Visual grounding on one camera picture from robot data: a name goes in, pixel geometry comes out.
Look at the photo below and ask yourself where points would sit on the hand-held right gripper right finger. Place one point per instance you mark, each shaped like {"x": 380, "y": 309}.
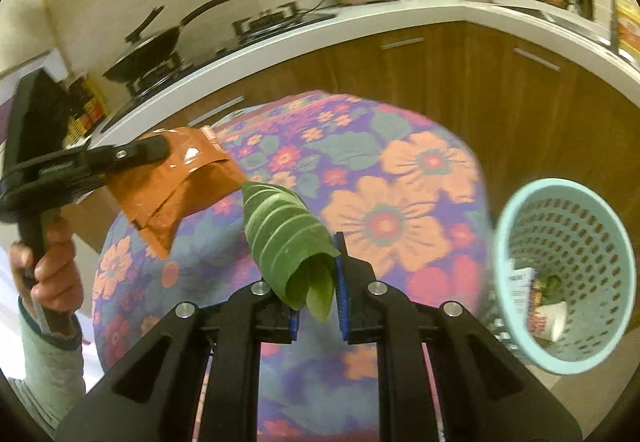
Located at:
{"x": 340, "y": 282}

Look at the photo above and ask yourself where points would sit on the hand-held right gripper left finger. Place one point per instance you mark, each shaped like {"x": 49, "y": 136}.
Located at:
{"x": 295, "y": 324}

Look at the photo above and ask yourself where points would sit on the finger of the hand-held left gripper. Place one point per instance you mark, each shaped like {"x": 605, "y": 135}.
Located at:
{"x": 135, "y": 151}

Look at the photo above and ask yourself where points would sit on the orange foil snack packet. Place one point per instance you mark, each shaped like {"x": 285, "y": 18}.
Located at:
{"x": 165, "y": 192}

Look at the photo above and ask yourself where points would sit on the green leaf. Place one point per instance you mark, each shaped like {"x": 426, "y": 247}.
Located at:
{"x": 280, "y": 232}
{"x": 552, "y": 283}

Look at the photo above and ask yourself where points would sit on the red and white paper cup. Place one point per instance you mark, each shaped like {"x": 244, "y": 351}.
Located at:
{"x": 555, "y": 319}

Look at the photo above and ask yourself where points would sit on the light blue perforated basket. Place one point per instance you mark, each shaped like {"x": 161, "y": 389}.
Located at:
{"x": 560, "y": 183}

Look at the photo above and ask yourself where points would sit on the person's left forearm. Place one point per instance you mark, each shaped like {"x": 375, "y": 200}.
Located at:
{"x": 50, "y": 367}

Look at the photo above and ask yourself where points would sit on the person's left hand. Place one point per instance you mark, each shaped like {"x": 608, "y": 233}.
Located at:
{"x": 57, "y": 277}

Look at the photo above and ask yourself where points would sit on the yellow printed box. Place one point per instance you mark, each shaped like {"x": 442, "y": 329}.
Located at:
{"x": 92, "y": 110}

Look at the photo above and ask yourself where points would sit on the black frying pan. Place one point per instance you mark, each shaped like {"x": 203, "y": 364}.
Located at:
{"x": 145, "y": 52}

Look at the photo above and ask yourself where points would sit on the floral tablecloth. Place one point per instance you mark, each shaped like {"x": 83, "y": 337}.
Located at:
{"x": 400, "y": 202}

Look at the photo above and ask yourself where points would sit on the white printed wrapper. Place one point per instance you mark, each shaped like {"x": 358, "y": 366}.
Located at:
{"x": 520, "y": 289}

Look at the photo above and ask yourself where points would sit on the black gas stove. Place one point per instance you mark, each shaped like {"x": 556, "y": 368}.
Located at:
{"x": 270, "y": 22}

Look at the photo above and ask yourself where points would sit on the wooden kitchen cabinet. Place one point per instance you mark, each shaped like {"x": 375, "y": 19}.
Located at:
{"x": 500, "y": 97}

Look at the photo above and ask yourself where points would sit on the yellow packet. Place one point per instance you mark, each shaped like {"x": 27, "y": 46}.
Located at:
{"x": 627, "y": 27}

